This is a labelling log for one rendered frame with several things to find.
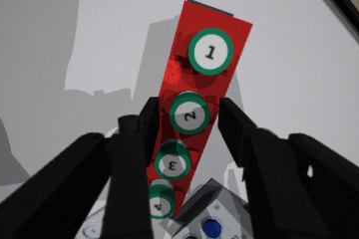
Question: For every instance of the white key panel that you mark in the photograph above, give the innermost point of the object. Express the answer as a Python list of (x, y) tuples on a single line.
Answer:
[(213, 213)]

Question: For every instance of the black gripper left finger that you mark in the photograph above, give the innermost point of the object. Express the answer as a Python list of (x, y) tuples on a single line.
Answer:
[(55, 201)]

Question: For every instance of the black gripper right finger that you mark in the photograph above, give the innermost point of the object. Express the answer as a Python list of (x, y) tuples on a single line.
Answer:
[(279, 206)]

